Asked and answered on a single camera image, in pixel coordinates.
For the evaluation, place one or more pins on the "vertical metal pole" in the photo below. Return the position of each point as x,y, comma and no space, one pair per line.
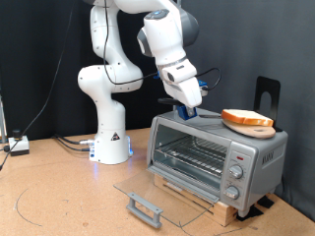
178,2

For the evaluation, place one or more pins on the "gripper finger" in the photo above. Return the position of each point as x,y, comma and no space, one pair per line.
192,111

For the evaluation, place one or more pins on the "silver oven knob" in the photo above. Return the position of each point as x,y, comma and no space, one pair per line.
231,192
236,171

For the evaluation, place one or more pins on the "black foam wedge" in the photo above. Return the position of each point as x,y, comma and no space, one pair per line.
251,213
266,202

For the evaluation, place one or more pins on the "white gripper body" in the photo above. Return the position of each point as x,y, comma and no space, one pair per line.
187,93

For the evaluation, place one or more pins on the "black metal bookend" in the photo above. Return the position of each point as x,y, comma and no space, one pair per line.
262,85

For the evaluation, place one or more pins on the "white bread slice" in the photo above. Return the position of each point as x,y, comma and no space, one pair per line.
246,116

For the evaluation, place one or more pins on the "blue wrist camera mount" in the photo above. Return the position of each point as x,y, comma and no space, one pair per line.
201,86

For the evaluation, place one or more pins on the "white emergency stop button box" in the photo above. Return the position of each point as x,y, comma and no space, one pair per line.
19,146

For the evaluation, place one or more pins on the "grey backdrop curtain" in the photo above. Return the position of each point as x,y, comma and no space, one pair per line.
246,39

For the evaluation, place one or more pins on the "black backdrop curtain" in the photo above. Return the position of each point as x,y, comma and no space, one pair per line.
26,49

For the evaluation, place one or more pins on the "silver metal rod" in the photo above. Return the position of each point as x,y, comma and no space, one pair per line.
2,124

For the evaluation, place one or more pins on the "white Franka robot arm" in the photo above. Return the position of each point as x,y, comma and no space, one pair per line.
110,131

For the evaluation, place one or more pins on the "silver toaster oven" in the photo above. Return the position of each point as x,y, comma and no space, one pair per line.
262,157

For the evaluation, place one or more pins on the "wooden slatted base block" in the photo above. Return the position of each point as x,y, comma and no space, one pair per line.
226,213

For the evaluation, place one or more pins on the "round wooden cutting board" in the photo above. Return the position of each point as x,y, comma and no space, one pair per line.
256,132

